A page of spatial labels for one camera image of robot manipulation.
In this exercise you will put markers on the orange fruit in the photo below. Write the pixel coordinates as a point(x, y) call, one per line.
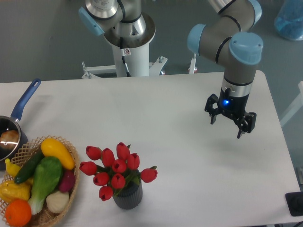
point(18, 213)

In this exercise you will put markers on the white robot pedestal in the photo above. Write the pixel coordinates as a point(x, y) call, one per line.
point(130, 43)

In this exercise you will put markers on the green bok choy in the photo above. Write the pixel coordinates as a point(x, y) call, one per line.
point(46, 177)

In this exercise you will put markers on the white frame at right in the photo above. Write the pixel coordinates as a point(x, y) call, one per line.
point(293, 108)

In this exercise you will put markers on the blue handled saucepan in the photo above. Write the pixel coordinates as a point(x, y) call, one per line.
point(11, 135)

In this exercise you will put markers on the purple radish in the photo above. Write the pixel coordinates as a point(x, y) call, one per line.
point(67, 181)

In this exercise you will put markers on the yellow bell pepper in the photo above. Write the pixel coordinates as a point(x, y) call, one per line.
point(10, 191)

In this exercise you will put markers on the white garlic bulb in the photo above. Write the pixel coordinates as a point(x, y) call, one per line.
point(57, 201)

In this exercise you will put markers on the dark grey ribbed vase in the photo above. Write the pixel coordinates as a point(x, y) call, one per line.
point(130, 197)

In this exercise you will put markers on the green cucumber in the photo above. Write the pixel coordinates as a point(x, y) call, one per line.
point(28, 169)

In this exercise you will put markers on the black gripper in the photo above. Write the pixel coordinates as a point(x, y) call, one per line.
point(232, 108)

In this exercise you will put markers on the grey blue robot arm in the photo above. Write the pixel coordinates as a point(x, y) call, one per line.
point(228, 43)

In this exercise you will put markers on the small yellow squash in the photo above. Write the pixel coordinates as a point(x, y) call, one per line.
point(11, 168)

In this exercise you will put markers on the blue filled plastic bag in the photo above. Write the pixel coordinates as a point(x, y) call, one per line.
point(289, 21)

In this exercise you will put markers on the red tulip bouquet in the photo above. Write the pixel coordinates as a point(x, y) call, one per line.
point(115, 175)

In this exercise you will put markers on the woven wicker basket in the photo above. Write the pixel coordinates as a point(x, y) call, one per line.
point(45, 218)

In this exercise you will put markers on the black device at edge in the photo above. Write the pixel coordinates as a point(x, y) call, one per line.
point(295, 203)

